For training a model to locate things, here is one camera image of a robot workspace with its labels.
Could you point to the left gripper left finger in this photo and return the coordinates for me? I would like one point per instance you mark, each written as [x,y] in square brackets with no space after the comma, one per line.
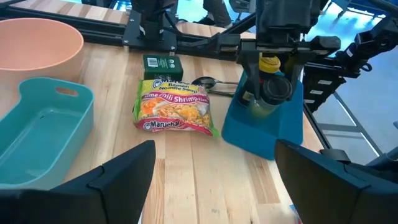
[93,202]

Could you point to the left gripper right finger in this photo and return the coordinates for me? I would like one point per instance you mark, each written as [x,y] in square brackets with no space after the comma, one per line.
[335,199]

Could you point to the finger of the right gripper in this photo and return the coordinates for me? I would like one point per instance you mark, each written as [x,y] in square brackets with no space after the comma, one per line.
[252,71]
[295,68]

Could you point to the brown yellow-lid spice jar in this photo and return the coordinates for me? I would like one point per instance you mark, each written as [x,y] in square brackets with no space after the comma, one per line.
[270,64]

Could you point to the black-lid glass jar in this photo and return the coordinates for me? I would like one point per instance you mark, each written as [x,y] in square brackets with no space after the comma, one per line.
[276,90]

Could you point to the metal spoon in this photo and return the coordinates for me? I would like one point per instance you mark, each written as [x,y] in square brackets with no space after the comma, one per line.
[203,82]

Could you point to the neighbouring black robot arm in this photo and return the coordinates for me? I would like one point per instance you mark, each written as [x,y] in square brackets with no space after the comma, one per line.
[367,43]

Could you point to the black stand with white labels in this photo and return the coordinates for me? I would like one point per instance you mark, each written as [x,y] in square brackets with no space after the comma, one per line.
[311,87]

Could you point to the person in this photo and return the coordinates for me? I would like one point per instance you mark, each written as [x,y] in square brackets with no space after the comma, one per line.
[217,12]

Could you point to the lime chili shrimp ramen packet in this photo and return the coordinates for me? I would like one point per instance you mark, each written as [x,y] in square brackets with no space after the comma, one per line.
[174,109]

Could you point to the small dark green box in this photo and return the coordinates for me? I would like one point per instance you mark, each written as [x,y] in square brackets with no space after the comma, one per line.
[161,67]

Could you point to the peach orange plastic bowl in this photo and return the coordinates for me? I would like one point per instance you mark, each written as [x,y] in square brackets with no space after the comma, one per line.
[37,46]

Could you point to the black flat clamp bracket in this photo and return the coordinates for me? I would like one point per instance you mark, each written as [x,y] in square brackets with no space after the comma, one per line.
[334,154]

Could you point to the black aluminium table frame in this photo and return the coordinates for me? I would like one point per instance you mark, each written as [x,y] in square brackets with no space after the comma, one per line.
[102,29]

